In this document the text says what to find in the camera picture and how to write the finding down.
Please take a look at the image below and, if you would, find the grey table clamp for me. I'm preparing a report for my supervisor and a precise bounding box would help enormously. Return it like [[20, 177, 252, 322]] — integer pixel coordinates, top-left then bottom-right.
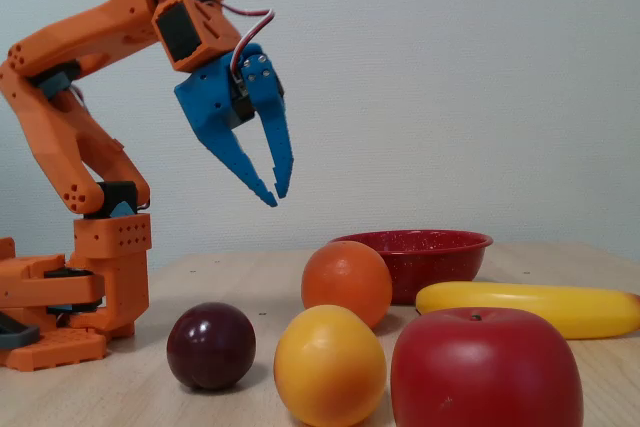
[[0, 310, 41, 351]]

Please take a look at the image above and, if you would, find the dark purple plum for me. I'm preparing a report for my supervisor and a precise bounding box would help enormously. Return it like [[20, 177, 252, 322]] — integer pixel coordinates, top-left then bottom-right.
[[166, 301, 257, 392]]

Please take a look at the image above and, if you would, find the red apple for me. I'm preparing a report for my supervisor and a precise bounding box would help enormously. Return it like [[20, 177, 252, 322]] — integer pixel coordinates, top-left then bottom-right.
[[390, 306, 585, 427]]

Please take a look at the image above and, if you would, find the blue gripper body with servo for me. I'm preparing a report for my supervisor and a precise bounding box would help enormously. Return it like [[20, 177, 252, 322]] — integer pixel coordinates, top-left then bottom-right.
[[173, 41, 266, 144]]

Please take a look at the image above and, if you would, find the orange robot base plate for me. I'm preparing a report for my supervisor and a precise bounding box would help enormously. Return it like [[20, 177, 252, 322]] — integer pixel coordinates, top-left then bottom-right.
[[0, 236, 109, 373]]

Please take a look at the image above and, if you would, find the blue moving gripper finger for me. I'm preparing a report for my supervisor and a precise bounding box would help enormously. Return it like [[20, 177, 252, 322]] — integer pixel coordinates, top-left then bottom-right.
[[239, 49, 295, 200]]

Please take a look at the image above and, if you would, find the yellow orange peach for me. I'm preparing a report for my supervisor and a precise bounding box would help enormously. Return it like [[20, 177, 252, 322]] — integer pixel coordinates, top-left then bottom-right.
[[273, 304, 388, 427]]

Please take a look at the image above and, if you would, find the red speckled bowl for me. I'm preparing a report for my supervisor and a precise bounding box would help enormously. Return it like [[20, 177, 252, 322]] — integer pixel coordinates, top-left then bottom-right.
[[327, 229, 495, 306]]

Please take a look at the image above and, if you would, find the red white black gripper cable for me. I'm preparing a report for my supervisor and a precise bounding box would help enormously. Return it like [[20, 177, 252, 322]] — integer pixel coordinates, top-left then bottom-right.
[[187, 0, 277, 98]]

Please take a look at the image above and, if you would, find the yellow banana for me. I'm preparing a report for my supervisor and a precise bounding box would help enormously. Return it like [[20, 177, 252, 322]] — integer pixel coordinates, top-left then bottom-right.
[[415, 281, 640, 340]]

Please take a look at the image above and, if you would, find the orange fruit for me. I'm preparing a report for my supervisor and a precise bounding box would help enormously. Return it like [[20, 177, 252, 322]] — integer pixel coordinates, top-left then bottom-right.
[[300, 240, 394, 331]]

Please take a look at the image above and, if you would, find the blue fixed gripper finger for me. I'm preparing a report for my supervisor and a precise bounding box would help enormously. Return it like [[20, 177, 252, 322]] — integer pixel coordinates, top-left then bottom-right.
[[202, 127, 279, 209]]

